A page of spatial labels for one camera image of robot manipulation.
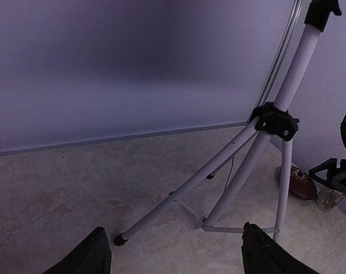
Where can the right aluminium corner post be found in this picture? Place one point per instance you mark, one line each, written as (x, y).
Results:
(269, 89)

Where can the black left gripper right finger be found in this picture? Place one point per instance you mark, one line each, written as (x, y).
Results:
(261, 254)

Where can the floral ceramic mug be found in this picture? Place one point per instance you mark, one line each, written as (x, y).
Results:
(327, 199)

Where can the red floral coaster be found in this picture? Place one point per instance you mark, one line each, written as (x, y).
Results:
(301, 185)

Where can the white perforated music stand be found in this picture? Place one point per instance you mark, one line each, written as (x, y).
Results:
(266, 121)

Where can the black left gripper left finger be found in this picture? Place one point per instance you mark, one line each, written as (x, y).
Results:
(91, 255)

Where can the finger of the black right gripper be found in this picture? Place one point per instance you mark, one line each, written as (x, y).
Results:
(330, 175)

